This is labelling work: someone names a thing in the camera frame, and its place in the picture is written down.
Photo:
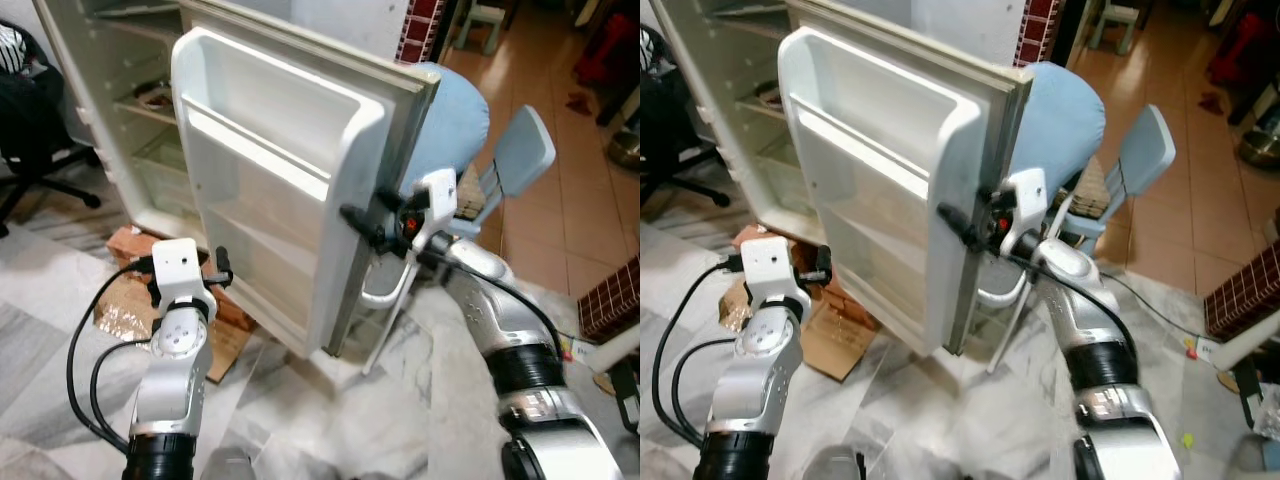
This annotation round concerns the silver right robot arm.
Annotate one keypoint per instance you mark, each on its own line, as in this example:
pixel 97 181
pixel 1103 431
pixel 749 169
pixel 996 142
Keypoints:
pixel 1075 285
pixel 485 300

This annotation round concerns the dark red fabric bundle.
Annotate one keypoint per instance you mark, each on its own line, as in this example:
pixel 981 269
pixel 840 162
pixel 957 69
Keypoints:
pixel 1240 55
pixel 605 50

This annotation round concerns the pale blue metal frame chair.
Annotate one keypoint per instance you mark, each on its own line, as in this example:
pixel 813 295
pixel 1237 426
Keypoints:
pixel 1070 110
pixel 450 110

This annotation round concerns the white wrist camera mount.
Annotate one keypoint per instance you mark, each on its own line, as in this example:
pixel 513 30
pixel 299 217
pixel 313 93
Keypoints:
pixel 175 265
pixel 1030 195
pixel 438 195
pixel 772 268

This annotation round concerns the grey left robot leg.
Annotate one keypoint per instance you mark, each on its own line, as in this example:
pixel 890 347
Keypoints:
pixel 228 466
pixel 833 465

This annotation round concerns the round metal basin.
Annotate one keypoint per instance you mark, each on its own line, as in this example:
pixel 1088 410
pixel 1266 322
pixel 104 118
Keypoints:
pixel 628 150
pixel 1260 150

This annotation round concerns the refrigerator door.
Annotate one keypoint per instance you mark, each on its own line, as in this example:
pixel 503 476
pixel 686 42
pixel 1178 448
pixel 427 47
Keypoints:
pixel 270 150
pixel 870 160

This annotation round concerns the black office chair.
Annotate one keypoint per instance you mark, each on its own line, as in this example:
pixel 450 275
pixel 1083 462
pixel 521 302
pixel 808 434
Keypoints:
pixel 665 110
pixel 30 110

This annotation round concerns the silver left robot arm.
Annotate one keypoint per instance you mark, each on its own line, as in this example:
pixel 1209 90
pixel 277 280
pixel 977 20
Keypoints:
pixel 765 345
pixel 170 345

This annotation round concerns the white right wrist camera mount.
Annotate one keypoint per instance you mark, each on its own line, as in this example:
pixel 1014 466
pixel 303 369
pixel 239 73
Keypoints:
pixel 1030 195
pixel 438 195

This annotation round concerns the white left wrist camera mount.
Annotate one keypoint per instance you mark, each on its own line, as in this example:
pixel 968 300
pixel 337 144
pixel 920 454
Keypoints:
pixel 772 268
pixel 175 265

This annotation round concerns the small grey-green stool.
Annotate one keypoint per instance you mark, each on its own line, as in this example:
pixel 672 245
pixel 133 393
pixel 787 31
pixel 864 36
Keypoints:
pixel 485 15
pixel 1115 15

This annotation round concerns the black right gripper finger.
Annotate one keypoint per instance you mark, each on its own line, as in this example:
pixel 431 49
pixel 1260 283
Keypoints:
pixel 960 222
pixel 362 222

